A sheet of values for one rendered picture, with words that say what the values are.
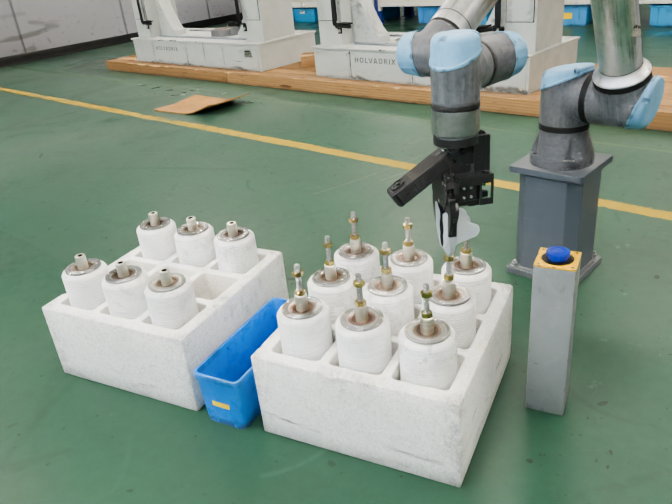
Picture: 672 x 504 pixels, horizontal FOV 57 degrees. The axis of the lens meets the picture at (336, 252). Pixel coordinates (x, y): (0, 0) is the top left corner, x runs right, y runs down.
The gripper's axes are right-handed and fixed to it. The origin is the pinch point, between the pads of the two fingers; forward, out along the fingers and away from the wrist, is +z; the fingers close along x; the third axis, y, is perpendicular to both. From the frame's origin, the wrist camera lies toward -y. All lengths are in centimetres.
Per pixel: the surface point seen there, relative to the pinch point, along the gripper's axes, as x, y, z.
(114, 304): 25, -63, 14
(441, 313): -4.0, -2.1, 10.4
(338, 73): 291, 31, 24
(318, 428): -5.0, -26.1, 29.8
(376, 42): 287, 55, 8
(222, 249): 38, -40, 11
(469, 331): -4.3, 2.9, 15.1
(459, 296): -1.2, 2.2, 9.5
